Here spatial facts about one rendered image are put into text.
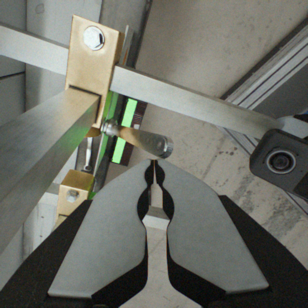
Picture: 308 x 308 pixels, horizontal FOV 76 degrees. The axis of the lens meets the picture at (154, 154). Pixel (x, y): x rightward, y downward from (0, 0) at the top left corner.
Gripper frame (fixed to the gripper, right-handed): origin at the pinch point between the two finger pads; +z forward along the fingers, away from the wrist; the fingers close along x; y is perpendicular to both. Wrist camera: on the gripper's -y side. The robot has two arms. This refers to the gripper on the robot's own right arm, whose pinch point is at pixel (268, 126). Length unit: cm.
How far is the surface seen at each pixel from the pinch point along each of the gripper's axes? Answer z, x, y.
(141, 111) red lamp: 12.4, -7.8, -19.1
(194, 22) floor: 83, 19, -4
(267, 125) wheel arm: -3.4, 0.6, -2.8
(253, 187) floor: 83, -59, 78
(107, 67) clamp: -4.5, 1.2, -25.0
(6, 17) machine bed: 14.6, 0.6, -47.0
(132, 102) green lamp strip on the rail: 12.4, -6.5, -21.3
